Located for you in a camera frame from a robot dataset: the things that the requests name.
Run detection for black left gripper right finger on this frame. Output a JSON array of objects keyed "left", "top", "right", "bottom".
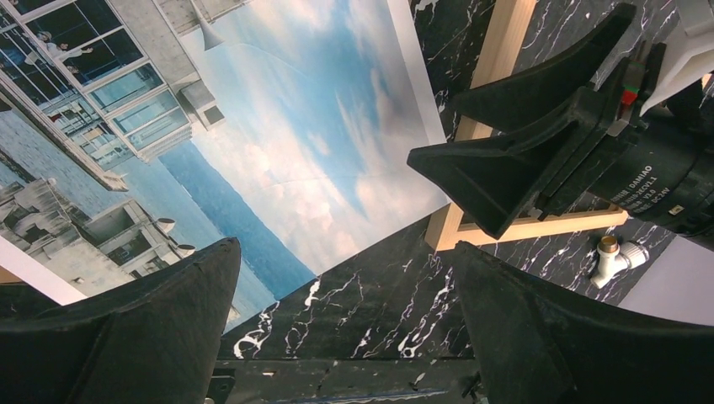
[{"left": 454, "top": 242, "right": 713, "bottom": 403}]

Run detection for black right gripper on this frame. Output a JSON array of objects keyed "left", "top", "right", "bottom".
[{"left": 407, "top": 3, "right": 713, "bottom": 239}]

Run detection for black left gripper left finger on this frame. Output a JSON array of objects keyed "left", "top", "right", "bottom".
[{"left": 1, "top": 237, "right": 241, "bottom": 403}]

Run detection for wooden photo frame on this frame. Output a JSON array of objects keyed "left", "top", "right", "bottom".
[{"left": 424, "top": 0, "right": 627, "bottom": 251}]

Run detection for blue sky building photo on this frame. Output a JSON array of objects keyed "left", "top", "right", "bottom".
[{"left": 1, "top": 1, "right": 447, "bottom": 328}]

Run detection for white plastic pipe fitting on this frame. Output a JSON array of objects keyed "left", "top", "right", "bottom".
[{"left": 590, "top": 235, "right": 649, "bottom": 289}]

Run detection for brown fibreboard backing panel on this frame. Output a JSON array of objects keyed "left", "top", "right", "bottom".
[{"left": 0, "top": 267, "right": 23, "bottom": 284}]

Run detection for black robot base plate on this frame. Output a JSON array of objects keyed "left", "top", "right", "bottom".
[{"left": 205, "top": 358, "right": 485, "bottom": 403}]

